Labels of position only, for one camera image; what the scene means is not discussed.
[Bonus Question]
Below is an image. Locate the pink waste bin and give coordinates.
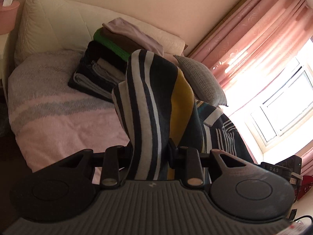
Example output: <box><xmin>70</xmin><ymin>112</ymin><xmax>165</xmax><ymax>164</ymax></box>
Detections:
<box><xmin>0</xmin><ymin>0</ymin><xmax>20</xmax><ymax>35</ymax></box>

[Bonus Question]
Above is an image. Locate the stack of folded clothes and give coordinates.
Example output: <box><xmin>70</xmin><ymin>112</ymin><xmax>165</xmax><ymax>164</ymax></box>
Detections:
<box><xmin>68</xmin><ymin>17</ymin><xmax>165</xmax><ymax>102</ymax></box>

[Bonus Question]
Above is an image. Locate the red garment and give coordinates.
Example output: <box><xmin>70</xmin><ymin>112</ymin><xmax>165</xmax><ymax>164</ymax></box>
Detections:
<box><xmin>297</xmin><ymin>185</ymin><xmax>313</xmax><ymax>199</ymax></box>

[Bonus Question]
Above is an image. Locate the striped sweater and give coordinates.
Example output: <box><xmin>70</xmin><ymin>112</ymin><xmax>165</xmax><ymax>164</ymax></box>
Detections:
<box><xmin>111</xmin><ymin>49</ymin><xmax>256</xmax><ymax>181</ymax></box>

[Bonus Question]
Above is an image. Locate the pink bed cover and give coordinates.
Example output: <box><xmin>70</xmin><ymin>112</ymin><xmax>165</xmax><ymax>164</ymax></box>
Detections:
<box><xmin>7</xmin><ymin>50</ymin><xmax>132</xmax><ymax>184</ymax></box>

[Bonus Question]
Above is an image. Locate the grey knitted pillow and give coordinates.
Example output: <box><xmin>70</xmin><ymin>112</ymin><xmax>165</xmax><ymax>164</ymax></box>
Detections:
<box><xmin>173</xmin><ymin>54</ymin><xmax>228</xmax><ymax>107</ymax></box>

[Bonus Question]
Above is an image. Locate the window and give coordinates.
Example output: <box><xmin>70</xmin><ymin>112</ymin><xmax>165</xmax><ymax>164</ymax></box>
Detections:
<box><xmin>249</xmin><ymin>56</ymin><xmax>313</xmax><ymax>152</ymax></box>

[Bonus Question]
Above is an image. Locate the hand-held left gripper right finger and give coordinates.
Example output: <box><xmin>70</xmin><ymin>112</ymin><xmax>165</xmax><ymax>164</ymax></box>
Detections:
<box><xmin>167</xmin><ymin>138</ymin><xmax>247</xmax><ymax>186</ymax></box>

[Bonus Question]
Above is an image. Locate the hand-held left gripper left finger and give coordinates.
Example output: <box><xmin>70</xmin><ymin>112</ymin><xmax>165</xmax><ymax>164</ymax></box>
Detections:
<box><xmin>57</xmin><ymin>145</ymin><xmax>132</xmax><ymax>189</ymax></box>

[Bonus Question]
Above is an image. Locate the black cable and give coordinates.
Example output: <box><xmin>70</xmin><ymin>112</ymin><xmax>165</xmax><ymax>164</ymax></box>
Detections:
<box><xmin>291</xmin><ymin>209</ymin><xmax>313</xmax><ymax>226</ymax></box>

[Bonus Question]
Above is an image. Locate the white padded headboard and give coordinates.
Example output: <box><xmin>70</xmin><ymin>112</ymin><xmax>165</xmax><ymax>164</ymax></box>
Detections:
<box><xmin>15</xmin><ymin>0</ymin><xmax>186</xmax><ymax>66</ymax></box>

